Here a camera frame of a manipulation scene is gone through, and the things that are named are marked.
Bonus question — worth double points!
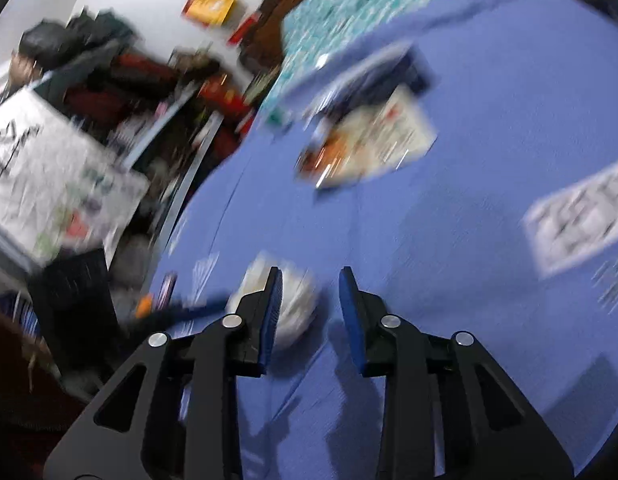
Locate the white tissue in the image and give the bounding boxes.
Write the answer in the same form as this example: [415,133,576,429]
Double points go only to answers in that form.
[227,252,319,351]

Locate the smartphone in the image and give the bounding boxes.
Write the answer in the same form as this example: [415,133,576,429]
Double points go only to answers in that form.
[155,272,178,310]

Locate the white potted-plant tote bag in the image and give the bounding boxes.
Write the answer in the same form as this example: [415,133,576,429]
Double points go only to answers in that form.
[0,89,149,266]

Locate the cluttered metal shelf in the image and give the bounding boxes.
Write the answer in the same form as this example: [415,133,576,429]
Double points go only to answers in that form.
[0,12,253,275]

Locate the blue printed bed cover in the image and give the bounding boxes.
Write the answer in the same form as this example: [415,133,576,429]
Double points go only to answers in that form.
[156,0,618,479]

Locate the clear plastic bottle green cap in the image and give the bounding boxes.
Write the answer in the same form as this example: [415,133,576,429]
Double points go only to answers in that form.
[265,53,333,128]

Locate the white sauce pouch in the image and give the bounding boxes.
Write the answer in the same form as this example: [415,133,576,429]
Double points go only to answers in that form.
[296,84,437,190]

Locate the navy blue carton box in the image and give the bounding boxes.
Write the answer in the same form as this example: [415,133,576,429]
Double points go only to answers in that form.
[297,41,431,122]

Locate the carved wooden headboard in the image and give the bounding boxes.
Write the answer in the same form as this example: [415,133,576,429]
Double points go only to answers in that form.
[239,0,303,75]

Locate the red yellow wall calendar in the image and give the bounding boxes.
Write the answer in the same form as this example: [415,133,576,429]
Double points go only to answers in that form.
[181,0,262,47]

